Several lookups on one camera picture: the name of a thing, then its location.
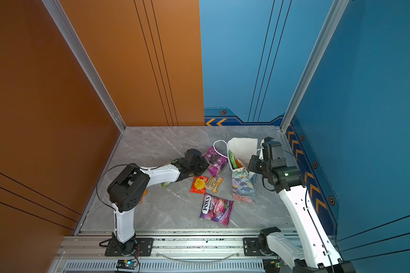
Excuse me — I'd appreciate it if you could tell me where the purple grape snack bag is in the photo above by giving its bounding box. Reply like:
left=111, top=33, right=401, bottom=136
left=203, top=147, right=228, bottom=177

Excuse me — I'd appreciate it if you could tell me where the green Lays chips bag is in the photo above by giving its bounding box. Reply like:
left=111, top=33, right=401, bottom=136
left=228, top=150, right=239, bottom=169

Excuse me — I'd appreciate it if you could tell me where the floral paper gift bag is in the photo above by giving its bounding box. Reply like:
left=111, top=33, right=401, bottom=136
left=213, top=138, right=258, bottom=203

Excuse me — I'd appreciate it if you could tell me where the green white snack packet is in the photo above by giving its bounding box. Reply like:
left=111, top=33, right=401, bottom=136
left=161, top=182, right=171, bottom=188

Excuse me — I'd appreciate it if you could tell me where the orange white snack bag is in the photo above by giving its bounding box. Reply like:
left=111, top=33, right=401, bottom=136
left=236, top=159, right=244, bottom=168

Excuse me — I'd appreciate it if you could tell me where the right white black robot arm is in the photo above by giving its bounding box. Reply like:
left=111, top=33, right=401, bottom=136
left=248, top=155, right=356, bottom=273

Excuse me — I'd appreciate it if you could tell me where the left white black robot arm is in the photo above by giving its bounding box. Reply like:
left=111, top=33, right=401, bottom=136
left=105, top=149, right=209, bottom=256

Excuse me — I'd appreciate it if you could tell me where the purple Fox's candy bag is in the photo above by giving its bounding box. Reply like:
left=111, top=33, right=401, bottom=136
left=199, top=193, right=233, bottom=226

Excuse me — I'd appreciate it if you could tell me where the red yellow snack packet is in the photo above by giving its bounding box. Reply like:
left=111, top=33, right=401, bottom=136
left=190, top=176, right=208, bottom=194

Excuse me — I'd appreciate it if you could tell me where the tan cracker packet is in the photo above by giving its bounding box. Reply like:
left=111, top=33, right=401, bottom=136
left=205, top=176, right=224, bottom=193

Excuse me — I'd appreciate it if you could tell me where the small orange candy packet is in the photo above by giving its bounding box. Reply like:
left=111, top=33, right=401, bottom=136
left=139, top=189, right=148, bottom=204

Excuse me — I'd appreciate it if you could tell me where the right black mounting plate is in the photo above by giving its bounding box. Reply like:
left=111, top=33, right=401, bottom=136
left=242, top=237, right=291, bottom=257

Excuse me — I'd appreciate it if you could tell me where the black mounting plate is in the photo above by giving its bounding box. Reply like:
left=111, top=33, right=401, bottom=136
left=242, top=237, right=291, bottom=257
left=99, top=237, right=154, bottom=257

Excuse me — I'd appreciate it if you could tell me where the right circuit board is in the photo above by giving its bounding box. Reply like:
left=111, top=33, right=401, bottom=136
left=262, top=259, right=291, bottom=273

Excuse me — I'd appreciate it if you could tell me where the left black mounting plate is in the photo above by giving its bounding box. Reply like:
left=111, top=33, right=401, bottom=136
left=99, top=237, right=154, bottom=257

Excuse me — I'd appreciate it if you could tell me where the left green circuit board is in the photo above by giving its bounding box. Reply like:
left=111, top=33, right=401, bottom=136
left=115, top=259, right=140, bottom=273

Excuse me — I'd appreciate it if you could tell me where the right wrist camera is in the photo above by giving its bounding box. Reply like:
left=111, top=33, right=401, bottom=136
left=261, top=136, right=284, bottom=161

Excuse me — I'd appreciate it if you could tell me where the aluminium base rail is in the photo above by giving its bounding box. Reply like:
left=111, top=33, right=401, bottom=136
left=47, top=229, right=349, bottom=273

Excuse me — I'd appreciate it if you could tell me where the right aluminium corner post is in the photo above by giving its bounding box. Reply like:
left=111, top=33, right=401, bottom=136
left=280, top=0, right=350, bottom=133

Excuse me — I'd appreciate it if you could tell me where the aluminium corner post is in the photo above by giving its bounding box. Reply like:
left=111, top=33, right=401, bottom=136
left=280, top=0, right=350, bottom=133
left=42, top=0, right=126, bottom=133

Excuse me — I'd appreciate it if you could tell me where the left aluminium corner post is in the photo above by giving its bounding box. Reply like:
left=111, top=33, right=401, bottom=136
left=42, top=0, right=126, bottom=133

